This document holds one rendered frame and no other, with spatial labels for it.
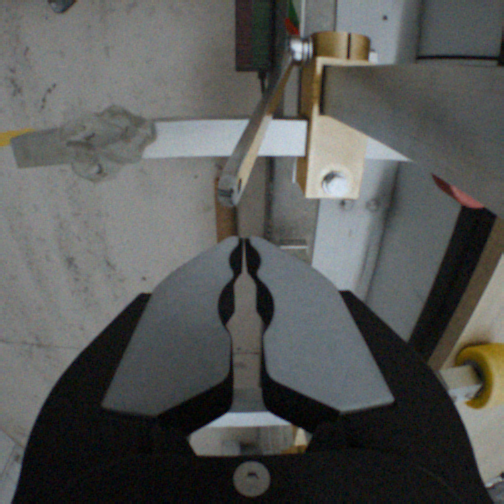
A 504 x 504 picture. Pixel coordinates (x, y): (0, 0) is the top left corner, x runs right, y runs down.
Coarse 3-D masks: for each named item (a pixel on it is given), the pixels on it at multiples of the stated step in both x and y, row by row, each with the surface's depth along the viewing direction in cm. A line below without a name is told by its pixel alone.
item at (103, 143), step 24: (72, 120) 22; (96, 120) 22; (120, 120) 22; (144, 120) 22; (72, 144) 22; (96, 144) 22; (120, 144) 22; (144, 144) 23; (72, 168) 24; (96, 168) 23; (120, 168) 24
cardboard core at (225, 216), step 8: (216, 184) 108; (216, 192) 109; (216, 200) 111; (216, 208) 113; (224, 208) 111; (232, 208) 113; (216, 216) 115; (224, 216) 113; (232, 216) 114; (216, 224) 118; (224, 224) 115; (232, 224) 116; (224, 232) 117; (232, 232) 118
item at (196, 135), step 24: (168, 120) 23; (192, 120) 23; (216, 120) 23; (240, 120) 23; (288, 120) 23; (24, 144) 23; (48, 144) 23; (168, 144) 24; (192, 144) 24; (216, 144) 24; (264, 144) 24; (288, 144) 24; (24, 168) 24
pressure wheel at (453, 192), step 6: (432, 174) 24; (438, 180) 23; (438, 186) 24; (444, 186) 23; (450, 186) 22; (450, 192) 22; (456, 192) 22; (462, 192) 22; (456, 198) 22; (462, 198) 22; (468, 198) 22; (462, 204) 23; (468, 204) 22; (474, 204) 22; (480, 204) 22
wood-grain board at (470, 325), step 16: (496, 224) 27; (496, 240) 27; (496, 256) 27; (480, 272) 30; (496, 272) 27; (480, 288) 30; (496, 288) 29; (464, 304) 32; (480, 304) 30; (496, 304) 30; (464, 320) 32; (480, 320) 31; (496, 320) 32; (448, 336) 35; (464, 336) 33; (480, 336) 33; (496, 336) 33; (448, 352) 35; (432, 368) 38; (448, 368) 36; (464, 416) 46; (480, 416) 47; (496, 416) 49; (480, 432) 52; (496, 432) 54; (480, 448) 59; (496, 448) 62; (480, 464) 68; (496, 464) 73
